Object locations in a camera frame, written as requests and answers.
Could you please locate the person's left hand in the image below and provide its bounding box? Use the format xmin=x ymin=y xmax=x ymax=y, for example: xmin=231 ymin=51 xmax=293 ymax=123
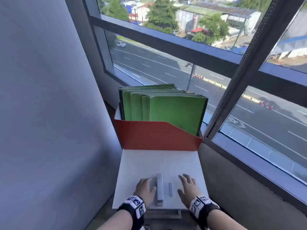
xmin=133 ymin=178 xmax=157 ymax=209

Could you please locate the person's right hand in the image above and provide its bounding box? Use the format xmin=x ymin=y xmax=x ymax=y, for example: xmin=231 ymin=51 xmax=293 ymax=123
xmin=177 ymin=174 xmax=203 ymax=209

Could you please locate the person's left forearm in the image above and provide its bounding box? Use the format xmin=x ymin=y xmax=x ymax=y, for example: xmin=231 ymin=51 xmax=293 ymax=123
xmin=96 ymin=209 xmax=134 ymax=230

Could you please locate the person's right forearm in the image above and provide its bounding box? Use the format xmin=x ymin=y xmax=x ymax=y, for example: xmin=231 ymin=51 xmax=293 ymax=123
xmin=206 ymin=209 xmax=248 ymax=230

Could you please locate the grey stapler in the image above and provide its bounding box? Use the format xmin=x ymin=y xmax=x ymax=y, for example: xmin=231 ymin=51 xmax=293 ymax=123
xmin=155 ymin=173 xmax=165 ymax=207

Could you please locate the black wristband with marker tags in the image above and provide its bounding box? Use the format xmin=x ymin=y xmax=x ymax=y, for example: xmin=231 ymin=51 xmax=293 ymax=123
xmin=189 ymin=195 xmax=220 ymax=223
xmin=117 ymin=195 xmax=146 ymax=226

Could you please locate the small white table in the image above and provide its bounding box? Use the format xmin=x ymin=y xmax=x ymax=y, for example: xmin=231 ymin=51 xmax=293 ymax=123
xmin=112 ymin=149 xmax=209 ymax=221

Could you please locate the red cardboard file box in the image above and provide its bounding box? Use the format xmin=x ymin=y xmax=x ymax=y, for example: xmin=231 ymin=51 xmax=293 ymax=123
xmin=113 ymin=103 xmax=204 ymax=151

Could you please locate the row of green folders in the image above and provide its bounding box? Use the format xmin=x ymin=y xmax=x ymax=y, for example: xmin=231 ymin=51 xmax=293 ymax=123
xmin=118 ymin=83 xmax=209 ymax=137

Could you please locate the grey street lamp pole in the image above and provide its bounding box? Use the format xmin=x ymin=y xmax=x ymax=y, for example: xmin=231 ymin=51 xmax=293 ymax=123
xmin=184 ymin=62 xmax=197 ymax=93

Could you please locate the green tree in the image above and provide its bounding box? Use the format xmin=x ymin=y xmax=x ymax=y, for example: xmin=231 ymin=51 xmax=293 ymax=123
xmin=97 ymin=0 xmax=130 ymax=22
xmin=143 ymin=0 xmax=180 ymax=34
xmin=191 ymin=13 xmax=230 ymax=45

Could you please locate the white building with grey roof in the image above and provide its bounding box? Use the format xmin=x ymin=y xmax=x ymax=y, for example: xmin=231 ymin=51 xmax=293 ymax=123
xmin=175 ymin=1 xmax=262 ymax=37

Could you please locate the dark window frame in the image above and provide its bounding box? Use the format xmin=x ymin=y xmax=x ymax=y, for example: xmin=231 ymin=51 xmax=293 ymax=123
xmin=82 ymin=0 xmax=307 ymax=213

